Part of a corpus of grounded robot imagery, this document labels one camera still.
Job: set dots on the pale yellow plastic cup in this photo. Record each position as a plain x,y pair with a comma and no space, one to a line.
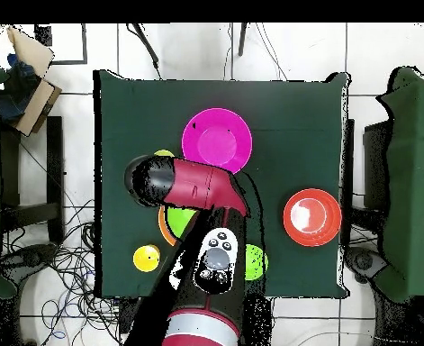
163,152

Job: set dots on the pink plastic bowl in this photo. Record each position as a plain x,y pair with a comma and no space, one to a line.
217,140

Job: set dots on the dark green tablecloth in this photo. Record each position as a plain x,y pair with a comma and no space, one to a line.
143,108

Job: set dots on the black power adapter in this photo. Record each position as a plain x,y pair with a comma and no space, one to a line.
127,313

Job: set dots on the red plastic bowl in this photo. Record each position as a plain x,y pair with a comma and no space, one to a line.
312,234

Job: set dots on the large green plastic bowl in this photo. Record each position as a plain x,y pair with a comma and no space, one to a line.
179,220

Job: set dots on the black stool frame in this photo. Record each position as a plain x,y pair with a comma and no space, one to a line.
55,162

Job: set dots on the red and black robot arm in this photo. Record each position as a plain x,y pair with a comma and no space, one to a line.
197,183

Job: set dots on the small green plastic bowl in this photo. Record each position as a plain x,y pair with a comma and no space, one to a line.
254,262

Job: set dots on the black tripod leg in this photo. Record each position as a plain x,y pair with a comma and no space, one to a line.
146,45
242,39

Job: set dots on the orange-yellow plastic cup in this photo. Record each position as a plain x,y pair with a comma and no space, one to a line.
145,259

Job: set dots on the cardboard box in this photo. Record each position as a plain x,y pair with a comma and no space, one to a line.
31,50

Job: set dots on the dark blue cloth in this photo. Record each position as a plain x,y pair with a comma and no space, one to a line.
15,93

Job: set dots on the black metal frame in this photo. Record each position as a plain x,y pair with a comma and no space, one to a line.
44,36

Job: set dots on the black chair base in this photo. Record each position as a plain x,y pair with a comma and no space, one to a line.
31,257
364,261

